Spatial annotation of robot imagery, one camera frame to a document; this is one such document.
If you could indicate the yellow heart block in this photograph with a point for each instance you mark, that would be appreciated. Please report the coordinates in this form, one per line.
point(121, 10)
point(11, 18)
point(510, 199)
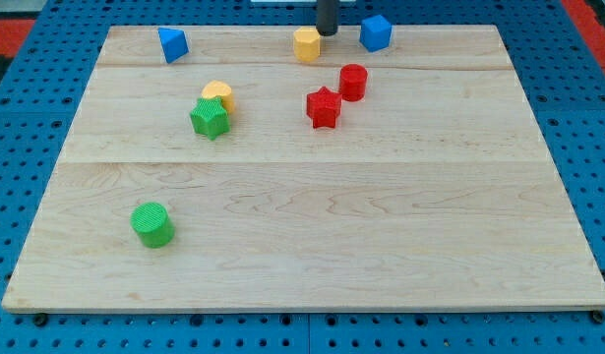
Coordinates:
point(222, 90)

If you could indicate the light wooden board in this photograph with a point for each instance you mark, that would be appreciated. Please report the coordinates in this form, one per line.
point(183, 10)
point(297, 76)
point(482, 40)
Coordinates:
point(436, 192)

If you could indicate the blue cube block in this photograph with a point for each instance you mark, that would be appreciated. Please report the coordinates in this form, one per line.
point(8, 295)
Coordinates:
point(375, 33)

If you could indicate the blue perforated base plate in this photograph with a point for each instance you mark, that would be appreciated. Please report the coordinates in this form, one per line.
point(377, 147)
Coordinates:
point(565, 85)

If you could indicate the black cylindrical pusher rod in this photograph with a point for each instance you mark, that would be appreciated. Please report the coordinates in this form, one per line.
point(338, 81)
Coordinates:
point(327, 15)

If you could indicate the blue triangular prism block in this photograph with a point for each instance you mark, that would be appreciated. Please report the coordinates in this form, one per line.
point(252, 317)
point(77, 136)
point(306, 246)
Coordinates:
point(173, 43)

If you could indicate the green cylinder block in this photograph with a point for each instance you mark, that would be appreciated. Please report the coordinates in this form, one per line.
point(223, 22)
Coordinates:
point(152, 223)

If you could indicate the red star block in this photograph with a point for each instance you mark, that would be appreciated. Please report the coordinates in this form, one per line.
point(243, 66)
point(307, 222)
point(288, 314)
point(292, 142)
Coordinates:
point(323, 107)

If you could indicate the red cylinder block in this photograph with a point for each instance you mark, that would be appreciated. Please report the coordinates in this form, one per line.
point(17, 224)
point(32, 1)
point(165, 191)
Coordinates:
point(353, 82)

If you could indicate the green star block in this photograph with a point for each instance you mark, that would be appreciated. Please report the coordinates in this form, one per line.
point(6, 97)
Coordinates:
point(209, 118)

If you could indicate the yellow hexagonal prism block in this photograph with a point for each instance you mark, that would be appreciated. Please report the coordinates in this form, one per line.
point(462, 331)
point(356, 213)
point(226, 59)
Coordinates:
point(306, 44)

